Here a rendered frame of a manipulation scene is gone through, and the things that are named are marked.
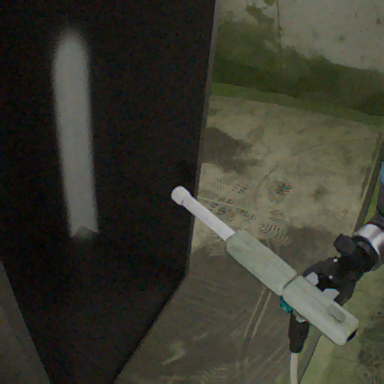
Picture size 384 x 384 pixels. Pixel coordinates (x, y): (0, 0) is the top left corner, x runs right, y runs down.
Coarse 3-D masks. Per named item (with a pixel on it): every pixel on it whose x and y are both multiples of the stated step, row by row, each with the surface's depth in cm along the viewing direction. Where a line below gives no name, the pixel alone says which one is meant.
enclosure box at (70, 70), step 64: (0, 0) 81; (64, 0) 99; (128, 0) 93; (192, 0) 87; (0, 64) 89; (64, 64) 110; (128, 64) 104; (192, 64) 97; (0, 128) 97; (64, 128) 121; (128, 128) 116; (192, 128) 107; (0, 192) 105; (64, 192) 133; (128, 192) 130; (192, 192) 119; (0, 256) 114; (64, 256) 141; (128, 256) 144; (0, 320) 60; (64, 320) 126; (128, 320) 129
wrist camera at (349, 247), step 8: (336, 240) 89; (344, 240) 88; (352, 240) 88; (336, 248) 90; (344, 248) 87; (352, 248) 87; (344, 256) 90; (352, 256) 88; (360, 256) 91; (352, 264) 93; (360, 264) 94
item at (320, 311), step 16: (176, 192) 108; (192, 208) 105; (208, 224) 102; (224, 224) 100; (240, 240) 96; (256, 240) 95; (240, 256) 94; (256, 256) 92; (272, 256) 92; (256, 272) 92; (272, 272) 89; (288, 272) 89; (272, 288) 90; (288, 288) 87; (304, 288) 86; (304, 304) 84; (320, 304) 83; (336, 304) 83; (320, 320) 81; (336, 320) 80; (352, 320) 80; (288, 336) 96; (304, 336) 94; (336, 336) 79
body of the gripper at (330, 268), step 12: (372, 252) 96; (324, 264) 94; (336, 264) 94; (348, 264) 94; (372, 264) 96; (324, 276) 93; (336, 276) 92; (348, 276) 92; (360, 276) 100; (324, 288) 96
